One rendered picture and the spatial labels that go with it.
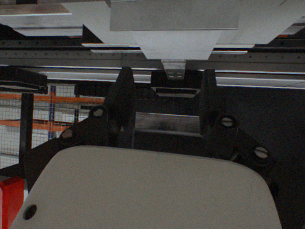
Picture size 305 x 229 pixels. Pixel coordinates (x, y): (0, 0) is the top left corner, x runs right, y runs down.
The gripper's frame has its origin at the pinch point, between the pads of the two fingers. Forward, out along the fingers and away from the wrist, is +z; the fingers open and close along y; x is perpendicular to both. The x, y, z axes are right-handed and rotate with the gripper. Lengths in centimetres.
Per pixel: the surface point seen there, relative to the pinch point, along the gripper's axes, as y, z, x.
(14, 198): -14.0, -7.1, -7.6
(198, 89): 4.9, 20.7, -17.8
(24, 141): -95, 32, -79
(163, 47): -1.3, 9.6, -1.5
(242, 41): 6.9, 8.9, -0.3
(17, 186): -14.1, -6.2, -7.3
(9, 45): -52, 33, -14
